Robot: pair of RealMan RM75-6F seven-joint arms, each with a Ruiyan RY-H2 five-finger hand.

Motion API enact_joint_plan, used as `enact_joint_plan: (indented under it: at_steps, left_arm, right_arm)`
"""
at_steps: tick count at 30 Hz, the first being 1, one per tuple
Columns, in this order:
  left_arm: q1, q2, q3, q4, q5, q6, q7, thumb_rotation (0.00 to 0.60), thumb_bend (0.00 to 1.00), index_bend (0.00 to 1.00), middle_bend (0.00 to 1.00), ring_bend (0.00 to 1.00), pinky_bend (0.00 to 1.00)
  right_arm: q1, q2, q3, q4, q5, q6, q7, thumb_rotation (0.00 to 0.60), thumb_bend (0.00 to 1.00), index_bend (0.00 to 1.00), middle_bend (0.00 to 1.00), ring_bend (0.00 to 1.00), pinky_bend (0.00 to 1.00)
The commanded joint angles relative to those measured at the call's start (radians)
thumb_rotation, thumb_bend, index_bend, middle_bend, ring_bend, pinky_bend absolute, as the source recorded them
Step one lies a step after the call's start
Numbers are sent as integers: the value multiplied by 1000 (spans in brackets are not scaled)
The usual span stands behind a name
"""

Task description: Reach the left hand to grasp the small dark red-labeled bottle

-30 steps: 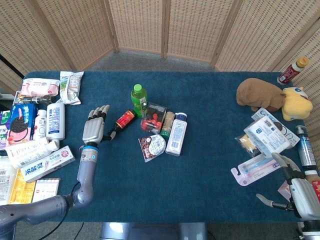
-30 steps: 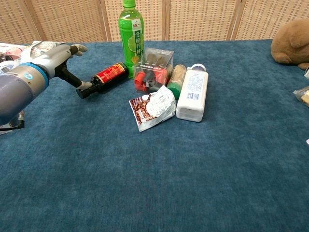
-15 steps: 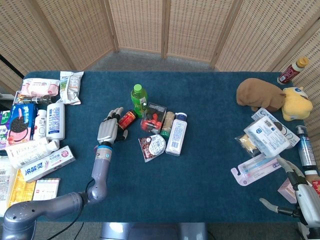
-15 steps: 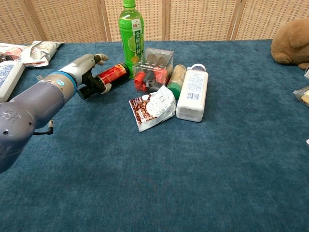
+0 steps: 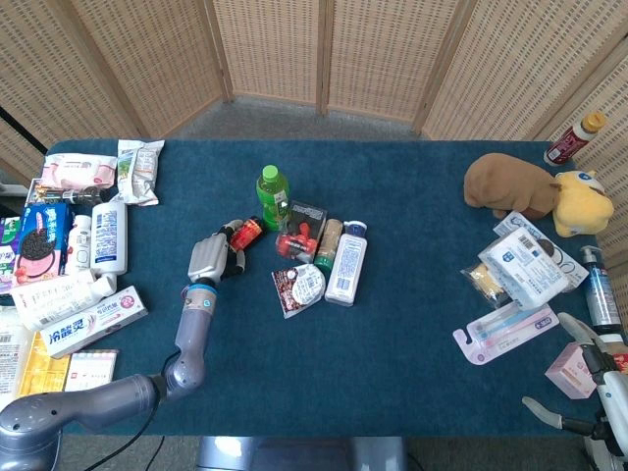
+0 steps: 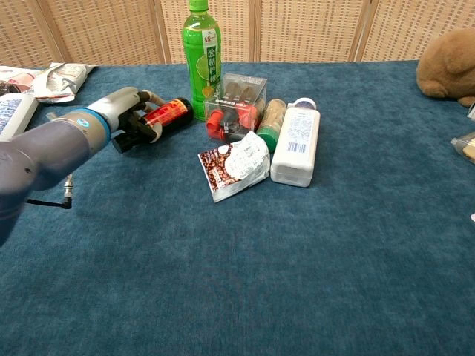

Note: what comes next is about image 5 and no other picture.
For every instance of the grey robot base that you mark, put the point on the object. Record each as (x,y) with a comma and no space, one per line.
(299,454)

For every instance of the pink wet wipes pack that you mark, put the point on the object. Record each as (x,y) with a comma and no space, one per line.
(78,172)

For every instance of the red bottle yellow cap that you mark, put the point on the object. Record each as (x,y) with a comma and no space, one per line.
(569,142)

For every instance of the green plastic drink bottle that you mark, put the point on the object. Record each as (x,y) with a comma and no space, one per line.
(272,196)

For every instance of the white bottle blue cap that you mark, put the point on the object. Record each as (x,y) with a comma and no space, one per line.
(346,265)

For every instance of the purple green package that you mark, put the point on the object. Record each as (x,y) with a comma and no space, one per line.
(7,255)

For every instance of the yellow box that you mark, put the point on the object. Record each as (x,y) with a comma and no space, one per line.
(41,368)

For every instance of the clear wrapped snack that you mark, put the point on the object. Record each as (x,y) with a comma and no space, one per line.
(483,284)

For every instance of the small pink box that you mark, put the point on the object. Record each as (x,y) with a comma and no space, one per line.
(569,373)

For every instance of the white printed package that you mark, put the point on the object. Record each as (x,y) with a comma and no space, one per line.
(10,353)

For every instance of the white box with black rings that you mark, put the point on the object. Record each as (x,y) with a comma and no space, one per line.
(569,267)

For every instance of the white tube with cap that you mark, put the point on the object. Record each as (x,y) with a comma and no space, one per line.
(54,297)

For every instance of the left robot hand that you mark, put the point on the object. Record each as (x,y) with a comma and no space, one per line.
(208,255)

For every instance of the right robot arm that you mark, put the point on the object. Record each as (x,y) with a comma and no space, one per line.
(615,402)

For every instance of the dark snack box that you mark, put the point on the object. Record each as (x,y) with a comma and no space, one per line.
(49,195)

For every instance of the coffee bean print sachet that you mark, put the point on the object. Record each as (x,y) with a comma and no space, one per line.
(294,289)

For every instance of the red packet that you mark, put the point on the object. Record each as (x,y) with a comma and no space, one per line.
(621,364)

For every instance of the white pink toothpaste box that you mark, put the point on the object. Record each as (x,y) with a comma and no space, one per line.
(93,324)

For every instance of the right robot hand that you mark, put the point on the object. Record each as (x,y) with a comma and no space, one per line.
(596,363)

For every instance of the dark glass bottle red label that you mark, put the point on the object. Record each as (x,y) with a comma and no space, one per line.
(248,231)

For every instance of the pink toothbrush pack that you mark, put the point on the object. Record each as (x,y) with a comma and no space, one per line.
(505,329)

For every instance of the large white lotion bottle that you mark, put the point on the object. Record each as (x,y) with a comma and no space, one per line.
(109,235)

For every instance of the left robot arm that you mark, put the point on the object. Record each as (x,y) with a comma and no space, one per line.
(191,333)

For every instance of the spice jar green cap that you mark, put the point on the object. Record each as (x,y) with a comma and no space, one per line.
(328,240)

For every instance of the brown plush toy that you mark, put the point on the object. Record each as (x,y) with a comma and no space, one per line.
(505,184)

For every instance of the white blue tissue pack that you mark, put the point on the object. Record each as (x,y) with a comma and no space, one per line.
(525,267)

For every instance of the woven folding screen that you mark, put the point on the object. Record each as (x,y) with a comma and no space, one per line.
(270,49)

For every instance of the clear box with red items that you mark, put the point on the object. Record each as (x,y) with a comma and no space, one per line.
(299,235)

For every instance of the blue pump bottle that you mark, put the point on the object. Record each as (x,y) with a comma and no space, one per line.
(601,294)

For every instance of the white pink flat box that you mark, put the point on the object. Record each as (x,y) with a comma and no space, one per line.
(90,370)

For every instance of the white snack packet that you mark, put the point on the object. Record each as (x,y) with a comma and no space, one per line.
(137,172)

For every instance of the yellow plush toy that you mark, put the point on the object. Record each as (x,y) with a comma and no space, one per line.
(584,206)

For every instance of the blue table cloth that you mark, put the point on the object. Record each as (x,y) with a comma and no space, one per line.
(343,363)

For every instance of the small white bottle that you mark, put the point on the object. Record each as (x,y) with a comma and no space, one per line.
(78,245)

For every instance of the blue cookie box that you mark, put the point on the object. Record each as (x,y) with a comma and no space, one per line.
(41,240)

